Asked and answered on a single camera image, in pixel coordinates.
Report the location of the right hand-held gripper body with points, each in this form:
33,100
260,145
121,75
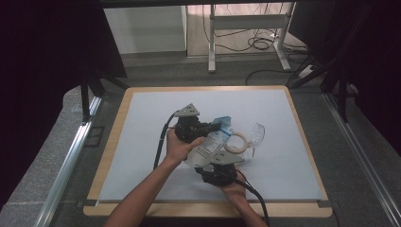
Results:
220,175

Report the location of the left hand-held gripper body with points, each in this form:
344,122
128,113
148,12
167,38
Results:
189,129

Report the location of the clear plastic bag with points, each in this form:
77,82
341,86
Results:
211,145

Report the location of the person's right hand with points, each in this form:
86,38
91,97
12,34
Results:
236,189

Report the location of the person's left hand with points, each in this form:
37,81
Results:
178,149

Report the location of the wooden table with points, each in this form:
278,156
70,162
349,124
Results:
201,209

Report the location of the white table mat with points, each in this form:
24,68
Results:
283,126

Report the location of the black metal stand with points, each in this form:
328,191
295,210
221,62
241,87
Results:
342,101
84,97

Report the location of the white panel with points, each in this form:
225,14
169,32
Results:
145,28

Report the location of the white power strip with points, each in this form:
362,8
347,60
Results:
305,72

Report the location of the dark curtain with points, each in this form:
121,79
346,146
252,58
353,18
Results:
38,63
384,63

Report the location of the white metal desk frame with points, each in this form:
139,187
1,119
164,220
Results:
249,22

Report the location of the aluminium floor rail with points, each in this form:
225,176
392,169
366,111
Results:
362,164
63,176

